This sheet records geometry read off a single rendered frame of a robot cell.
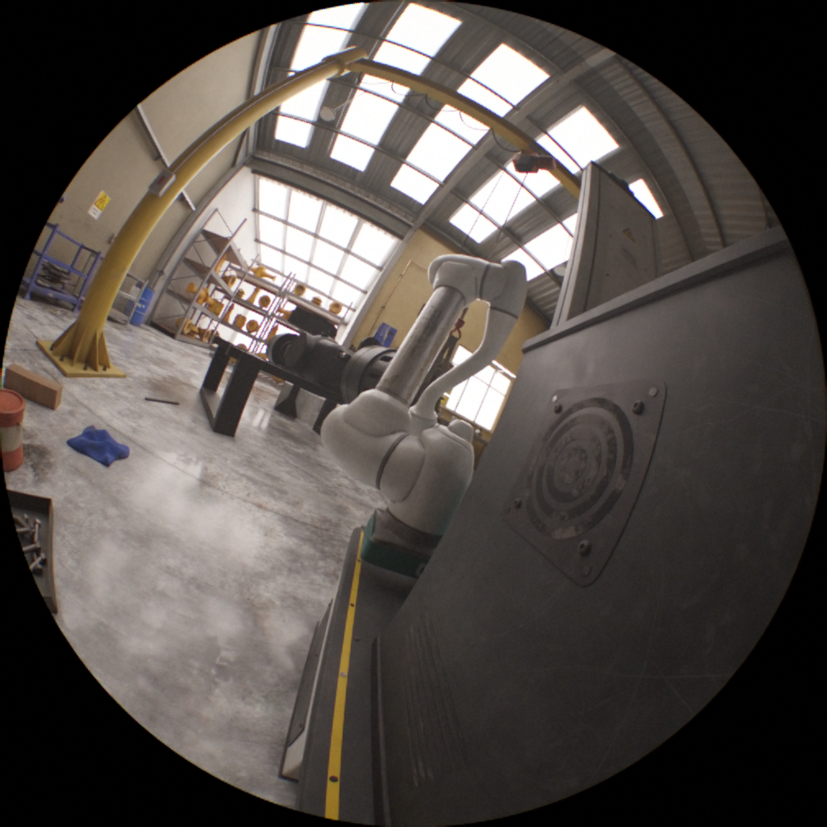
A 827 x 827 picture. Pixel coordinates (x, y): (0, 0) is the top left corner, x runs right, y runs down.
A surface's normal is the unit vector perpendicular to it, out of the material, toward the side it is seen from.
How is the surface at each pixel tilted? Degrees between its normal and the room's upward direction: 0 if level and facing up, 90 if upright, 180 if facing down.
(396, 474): 92
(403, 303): 90
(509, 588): 90
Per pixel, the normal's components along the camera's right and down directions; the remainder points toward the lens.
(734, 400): -0.90, -0.42
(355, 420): -0.25, -0.41
